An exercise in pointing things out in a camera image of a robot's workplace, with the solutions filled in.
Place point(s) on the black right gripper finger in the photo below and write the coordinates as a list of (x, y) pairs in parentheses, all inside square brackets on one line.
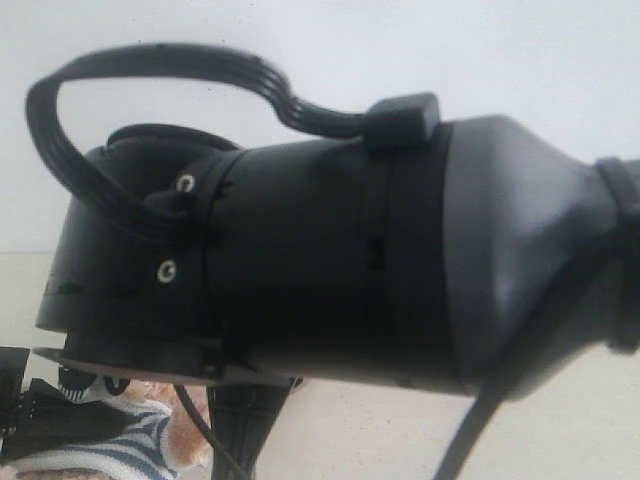
[(242, 417)]

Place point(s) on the tan teddy bear striped sweater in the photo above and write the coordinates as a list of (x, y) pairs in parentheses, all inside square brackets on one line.
[(142, 433)]

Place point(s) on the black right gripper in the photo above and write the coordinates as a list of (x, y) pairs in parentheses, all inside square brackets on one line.
[(133, 308)]

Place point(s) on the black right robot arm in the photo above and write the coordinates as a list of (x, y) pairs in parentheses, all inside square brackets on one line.
[(468, 258)]

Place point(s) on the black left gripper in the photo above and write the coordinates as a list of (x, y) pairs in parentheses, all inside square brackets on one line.
[(42, 419)]

